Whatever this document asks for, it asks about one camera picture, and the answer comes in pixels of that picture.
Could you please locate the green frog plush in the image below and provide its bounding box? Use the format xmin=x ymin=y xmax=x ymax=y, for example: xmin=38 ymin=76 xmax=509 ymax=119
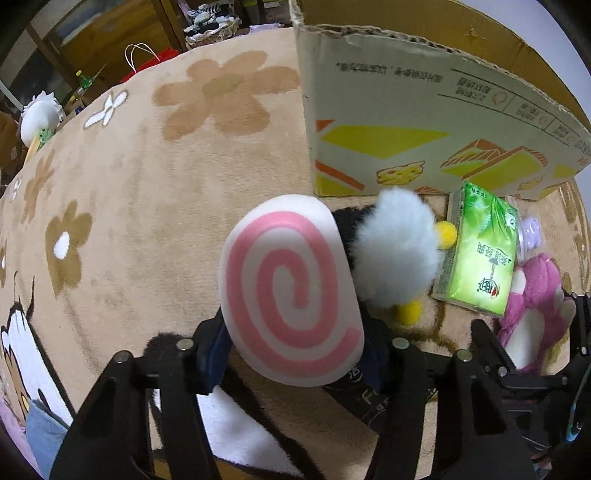
xmin=25 ymin=129 xmax=56 ymax=162

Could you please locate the black white penguin plush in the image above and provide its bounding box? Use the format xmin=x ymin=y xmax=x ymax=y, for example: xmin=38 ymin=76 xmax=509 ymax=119
xmin=332 ymin=189 xmax=459 ymax=326

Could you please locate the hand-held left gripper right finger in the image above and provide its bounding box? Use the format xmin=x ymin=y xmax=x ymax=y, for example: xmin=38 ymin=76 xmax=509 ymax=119
xmin=360 ymin=309 xmax=550 ymax=480

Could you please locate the black carton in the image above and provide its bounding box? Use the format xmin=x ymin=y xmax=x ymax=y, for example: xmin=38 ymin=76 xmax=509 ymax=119
xmin=323 ymin=369 xmax=386 ymax=432

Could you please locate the printed cardboard box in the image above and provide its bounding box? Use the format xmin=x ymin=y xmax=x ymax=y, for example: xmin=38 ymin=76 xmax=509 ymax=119
xmin=290 ymin=0 xmax=591 ymax=201

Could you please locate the wooden wardrobe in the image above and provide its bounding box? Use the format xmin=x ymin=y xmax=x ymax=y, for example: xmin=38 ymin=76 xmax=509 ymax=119
xmin=28 ymin=0 xmax=190 ymax=93

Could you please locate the pink bear plush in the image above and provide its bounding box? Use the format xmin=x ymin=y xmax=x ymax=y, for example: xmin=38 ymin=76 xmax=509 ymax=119
xmin=496 ymin=253 xmax=578 ymax=374

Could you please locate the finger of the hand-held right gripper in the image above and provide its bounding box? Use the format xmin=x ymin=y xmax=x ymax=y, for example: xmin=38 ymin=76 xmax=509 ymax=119
xmin=570 ymin=292 xmax=591 ymax=358
xmin=470 ymin=318 xmax=518 ymax=377

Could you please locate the red paper bag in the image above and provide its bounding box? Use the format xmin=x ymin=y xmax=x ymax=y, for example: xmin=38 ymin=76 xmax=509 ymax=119
xmin=121 ymin=44 xmax=178 ymax=84

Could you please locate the green tissue pack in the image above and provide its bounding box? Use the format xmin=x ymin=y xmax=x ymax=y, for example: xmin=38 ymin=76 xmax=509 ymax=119
xmin=431 ymin=181 xmax=520 ymax=317

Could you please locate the wicker basket of socks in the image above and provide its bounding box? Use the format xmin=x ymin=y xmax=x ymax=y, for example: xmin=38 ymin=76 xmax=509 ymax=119
xmin=185 ymin=2 xmax=242 ymax=51

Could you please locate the white spiky round plush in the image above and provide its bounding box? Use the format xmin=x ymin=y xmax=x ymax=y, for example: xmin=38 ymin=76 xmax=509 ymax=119
xmin=19 ymin=91 xmax=63 ymax=144

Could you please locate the person's leg in jeans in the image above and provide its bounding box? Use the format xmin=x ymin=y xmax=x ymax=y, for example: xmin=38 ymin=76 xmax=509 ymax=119
xmin=25 ymin=399 xmax=70 ymax=480

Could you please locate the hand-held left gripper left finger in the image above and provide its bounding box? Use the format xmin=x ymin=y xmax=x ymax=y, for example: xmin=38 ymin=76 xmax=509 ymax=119
xmin=48 ymin=318 xmax=232 ymax=480

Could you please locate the small purple plush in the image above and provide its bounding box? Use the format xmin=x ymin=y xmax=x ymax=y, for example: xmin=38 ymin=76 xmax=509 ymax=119
xmin=517 ymin=215 xmax=542 ymax=252

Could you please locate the white pink swirl cushion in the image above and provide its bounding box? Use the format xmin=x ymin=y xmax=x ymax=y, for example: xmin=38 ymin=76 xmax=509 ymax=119
xmin=219 ymin=193 xmax=365 ymax=386

